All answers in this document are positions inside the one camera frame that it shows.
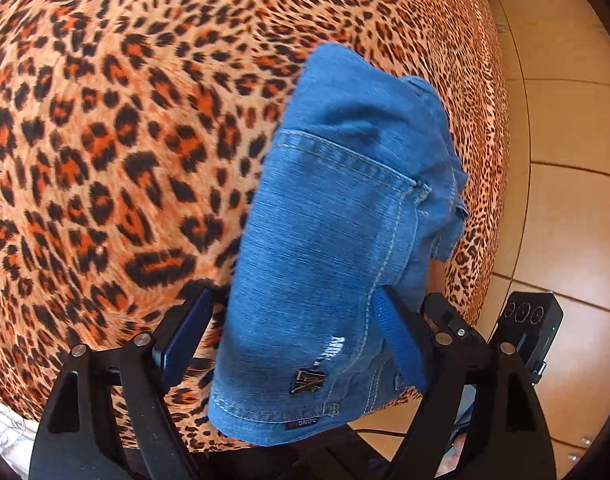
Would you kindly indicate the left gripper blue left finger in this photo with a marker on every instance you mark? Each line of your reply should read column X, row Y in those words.
column 178, row 335

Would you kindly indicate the leopard print bedspread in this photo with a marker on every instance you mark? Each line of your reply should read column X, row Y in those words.
column 132, row 134

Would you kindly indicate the blue denim jeans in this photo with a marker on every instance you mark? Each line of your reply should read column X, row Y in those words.
column 361, row 188

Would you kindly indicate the white patterned sheet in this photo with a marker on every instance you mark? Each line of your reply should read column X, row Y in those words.
column 17, row 439

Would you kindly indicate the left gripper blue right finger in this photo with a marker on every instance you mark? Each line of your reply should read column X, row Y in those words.
column 407, row 334

